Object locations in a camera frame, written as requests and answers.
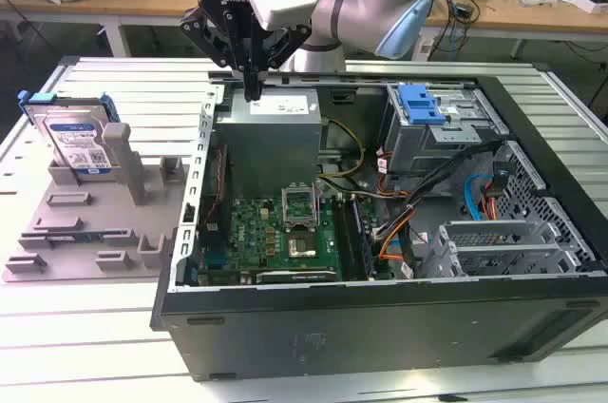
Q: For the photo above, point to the RAM stick in rack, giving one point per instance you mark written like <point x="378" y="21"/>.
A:
<point x="71" y="235"/>

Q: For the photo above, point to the blue plastic drive latch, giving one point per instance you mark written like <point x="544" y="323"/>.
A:
<point x="418" y="106"/>

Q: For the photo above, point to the black graphics card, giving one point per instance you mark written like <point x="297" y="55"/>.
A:
<point x="294" y="276"/>

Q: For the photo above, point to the grey plastic parts rack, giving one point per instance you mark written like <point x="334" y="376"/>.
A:
<point x="109" y="213"/>

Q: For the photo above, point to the black open PC case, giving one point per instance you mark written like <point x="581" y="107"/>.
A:
<point x="380" y="331"/>

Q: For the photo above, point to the grey power supply unit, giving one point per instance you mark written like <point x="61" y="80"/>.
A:
<point x="271" y="141"/>

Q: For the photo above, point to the wooden desk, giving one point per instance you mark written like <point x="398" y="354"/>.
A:
<point x="142" y="6"/>

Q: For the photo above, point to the green motherboard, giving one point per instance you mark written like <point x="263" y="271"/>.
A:
<point x="252" y="236"/>

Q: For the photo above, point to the small white box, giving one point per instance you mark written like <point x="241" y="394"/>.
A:
<point x="589" y="1"/>

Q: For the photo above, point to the CPU socket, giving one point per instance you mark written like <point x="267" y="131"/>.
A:
<point x="301" y="247"/>

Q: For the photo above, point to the RAM stick in motherboard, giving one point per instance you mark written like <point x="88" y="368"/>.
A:
<point x="362" y="241"/>

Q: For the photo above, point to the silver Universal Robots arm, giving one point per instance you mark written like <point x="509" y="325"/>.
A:
<point x="366" y="8"/>

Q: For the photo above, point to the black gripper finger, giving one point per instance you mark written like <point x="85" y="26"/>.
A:
<point x="209" y="39"/>
<point x="290" y="44"/>

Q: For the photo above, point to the hard disk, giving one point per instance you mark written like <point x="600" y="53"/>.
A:
<point x="71" y="129"/>

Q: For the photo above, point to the grey metal drive cage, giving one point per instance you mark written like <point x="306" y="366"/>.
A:
<point x="427" y="146"/>

